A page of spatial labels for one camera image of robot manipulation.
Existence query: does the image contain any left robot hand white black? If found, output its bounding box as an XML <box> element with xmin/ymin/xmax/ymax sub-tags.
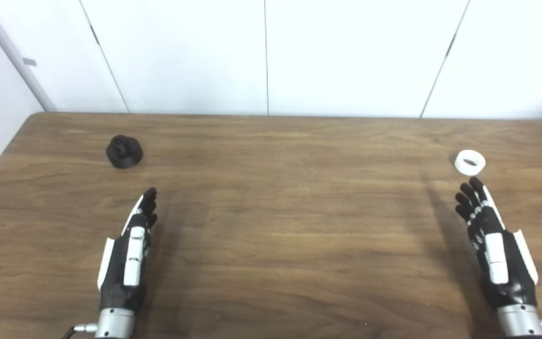
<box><xmin>98</xmin><ymin>187</ymin><xmax>159</xmax><ymax>312</ymax></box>

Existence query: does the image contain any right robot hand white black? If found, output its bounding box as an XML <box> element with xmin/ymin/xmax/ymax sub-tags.
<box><xmin>454</xmin><ymin>177</ymin><xmax>539</xmax><ymax>311</ymax></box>

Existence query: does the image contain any round black part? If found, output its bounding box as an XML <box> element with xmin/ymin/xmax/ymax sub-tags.
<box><xmin>106</xmin><ymin>135</ymin><xmax>144</xmax><ymax>169</ymax></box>

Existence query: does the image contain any white ring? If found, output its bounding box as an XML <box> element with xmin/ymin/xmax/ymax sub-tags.
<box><xmin>454</xmin><ymin>150</ymin><xmax>486</xmax><ymax>177</ymax></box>

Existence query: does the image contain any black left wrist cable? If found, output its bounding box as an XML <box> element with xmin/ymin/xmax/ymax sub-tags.
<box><xmin>61</xmin><ymin>323</ymin><xmax>98</xmax><ymax>339</ymax></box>

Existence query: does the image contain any grey wall corner post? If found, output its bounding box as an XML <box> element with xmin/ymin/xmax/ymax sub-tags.
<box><xmin>0</xmin><ymin>0</ymin><xmax>58</xmax><ymax>113</ymax></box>

